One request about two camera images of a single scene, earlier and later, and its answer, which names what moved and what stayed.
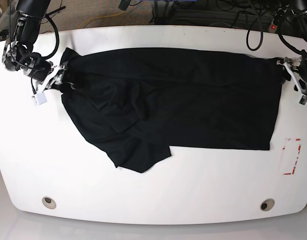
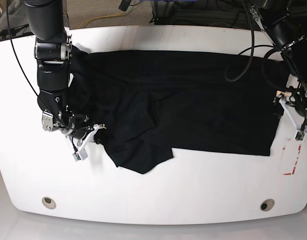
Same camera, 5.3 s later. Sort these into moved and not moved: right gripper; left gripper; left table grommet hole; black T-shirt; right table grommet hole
Moved: right gripper; left gripper
Not moved: black T-shirt; left table grommet hole; right table grommet hole
